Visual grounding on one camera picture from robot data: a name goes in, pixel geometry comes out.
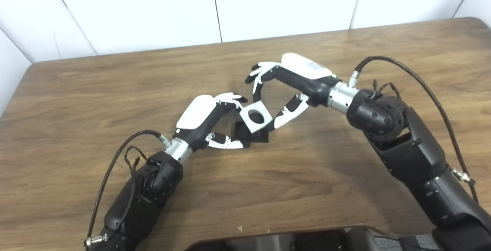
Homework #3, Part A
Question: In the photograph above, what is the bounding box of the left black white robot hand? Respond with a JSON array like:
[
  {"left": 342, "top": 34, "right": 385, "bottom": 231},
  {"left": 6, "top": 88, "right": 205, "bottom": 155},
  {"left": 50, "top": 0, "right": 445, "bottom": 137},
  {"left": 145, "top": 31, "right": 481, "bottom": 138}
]
[{"left": 173, "top": 92, "right": 249, "bottom": 153}]

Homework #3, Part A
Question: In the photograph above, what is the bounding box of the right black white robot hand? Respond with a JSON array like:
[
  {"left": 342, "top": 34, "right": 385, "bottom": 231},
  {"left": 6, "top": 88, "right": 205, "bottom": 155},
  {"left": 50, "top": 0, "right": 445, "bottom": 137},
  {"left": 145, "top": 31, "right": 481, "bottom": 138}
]
[{"left": 245, "top": 53, "right": 343, "bottom": 133}]

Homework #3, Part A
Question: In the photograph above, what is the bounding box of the white square piece with hole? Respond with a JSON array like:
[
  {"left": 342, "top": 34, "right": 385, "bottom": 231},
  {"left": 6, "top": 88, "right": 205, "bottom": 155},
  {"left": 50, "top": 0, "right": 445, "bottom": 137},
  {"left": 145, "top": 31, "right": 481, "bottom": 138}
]
[{"left": 239, "top": 100, "right": 273, "bottom": 133}]

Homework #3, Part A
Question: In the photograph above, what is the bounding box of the black peg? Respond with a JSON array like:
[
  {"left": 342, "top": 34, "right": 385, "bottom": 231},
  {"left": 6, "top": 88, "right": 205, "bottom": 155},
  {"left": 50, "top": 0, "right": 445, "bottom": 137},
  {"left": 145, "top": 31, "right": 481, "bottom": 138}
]
[{"left": 231, "top": 121, "right": 270, "bottom": 144}]

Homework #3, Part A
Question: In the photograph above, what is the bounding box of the black robot torso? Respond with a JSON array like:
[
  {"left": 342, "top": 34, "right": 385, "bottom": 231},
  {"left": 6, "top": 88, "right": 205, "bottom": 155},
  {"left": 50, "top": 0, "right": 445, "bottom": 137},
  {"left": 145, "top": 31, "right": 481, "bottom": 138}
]
[{"left": 184, "top": 226, "right": 438, "bottom": 251}]

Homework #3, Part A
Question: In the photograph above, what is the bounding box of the grey textured floor mat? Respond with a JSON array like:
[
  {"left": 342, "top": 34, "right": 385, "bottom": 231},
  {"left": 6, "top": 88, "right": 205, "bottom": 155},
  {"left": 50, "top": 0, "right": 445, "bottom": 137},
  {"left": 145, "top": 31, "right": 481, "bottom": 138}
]
[{"left": 374, "top": 234, "right": 438, "bottom": 251}]

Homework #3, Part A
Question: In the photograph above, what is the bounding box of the right arm thin wire bundle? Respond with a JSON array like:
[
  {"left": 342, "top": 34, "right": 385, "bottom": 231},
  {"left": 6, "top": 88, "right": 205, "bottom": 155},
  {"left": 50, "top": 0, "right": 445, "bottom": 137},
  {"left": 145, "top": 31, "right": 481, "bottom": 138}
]
[{"left": 370, "top": 79, "right": 401, "bottom": 100}]

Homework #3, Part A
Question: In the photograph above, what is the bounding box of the arm thin wire bundle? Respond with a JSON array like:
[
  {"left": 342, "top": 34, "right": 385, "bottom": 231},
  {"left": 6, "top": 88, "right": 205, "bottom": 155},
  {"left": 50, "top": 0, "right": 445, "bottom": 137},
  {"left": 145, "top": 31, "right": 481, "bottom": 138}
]
[
  {"left": 124, "top": 146, "right": 154, "bottom": 179},
  {"left": 370, "top": 79, "right": 401, "bottom": 100}
]

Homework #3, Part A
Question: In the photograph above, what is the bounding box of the left arm thin wire bundle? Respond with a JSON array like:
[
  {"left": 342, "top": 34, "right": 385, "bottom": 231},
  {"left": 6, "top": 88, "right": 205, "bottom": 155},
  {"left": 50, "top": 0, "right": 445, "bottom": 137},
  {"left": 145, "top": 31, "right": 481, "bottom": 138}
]
[{"left": 124, "top": 146, "right": 154, "bottom": 179}]

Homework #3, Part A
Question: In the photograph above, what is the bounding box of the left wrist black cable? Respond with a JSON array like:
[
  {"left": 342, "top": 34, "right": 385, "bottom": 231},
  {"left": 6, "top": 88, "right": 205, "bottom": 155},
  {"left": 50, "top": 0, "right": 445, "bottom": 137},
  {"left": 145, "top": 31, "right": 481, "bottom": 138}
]
[{"left": 84, "top": 130, "right": 172, "bottom": 248}]

